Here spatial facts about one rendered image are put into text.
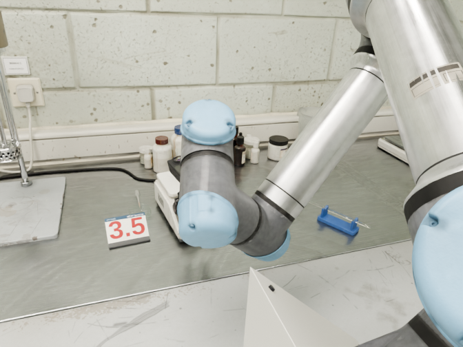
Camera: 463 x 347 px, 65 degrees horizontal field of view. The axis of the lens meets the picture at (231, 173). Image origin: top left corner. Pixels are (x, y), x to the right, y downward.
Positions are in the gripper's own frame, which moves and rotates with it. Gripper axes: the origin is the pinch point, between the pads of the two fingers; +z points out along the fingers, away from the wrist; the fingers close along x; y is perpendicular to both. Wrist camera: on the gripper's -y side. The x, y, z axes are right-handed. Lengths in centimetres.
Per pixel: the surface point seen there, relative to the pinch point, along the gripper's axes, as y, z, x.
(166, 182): -14.4, 5.4, -1.7
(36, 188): -32.8, 18.8, -32.7
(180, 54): -59, 6, 19
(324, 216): 7.8, 8.4, 32.9
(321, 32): -54, 4, 70
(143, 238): -2.8, 6.9, -11.2
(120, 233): -5.8, 6.3, -15.6
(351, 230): 14.6, 5.1, 35.0
